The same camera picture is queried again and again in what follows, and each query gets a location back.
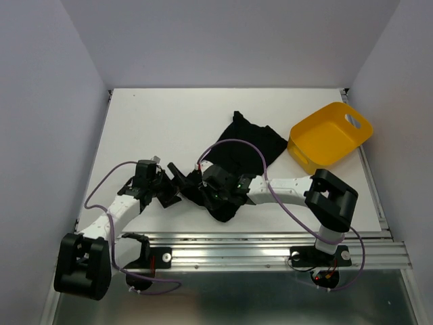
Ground yellow plastic basket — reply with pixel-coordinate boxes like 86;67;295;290
288;102;373;175

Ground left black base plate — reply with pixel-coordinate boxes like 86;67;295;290
115;245;173;269

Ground aluminium mounting rail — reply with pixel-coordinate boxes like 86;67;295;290
148;231;412;272

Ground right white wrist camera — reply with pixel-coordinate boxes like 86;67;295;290
198;160;213;175

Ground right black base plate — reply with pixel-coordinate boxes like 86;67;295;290
288;245;352;269

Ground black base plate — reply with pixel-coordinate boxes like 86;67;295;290
115;245;173;269
288;245;352;269

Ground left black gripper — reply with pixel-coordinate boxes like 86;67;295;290
148;162;194;207

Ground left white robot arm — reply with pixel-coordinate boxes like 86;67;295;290
53;157;181;301

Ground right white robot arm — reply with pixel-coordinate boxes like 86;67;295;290
198;160;359;264

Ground black t shirt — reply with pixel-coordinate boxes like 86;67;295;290
179;110;288;223

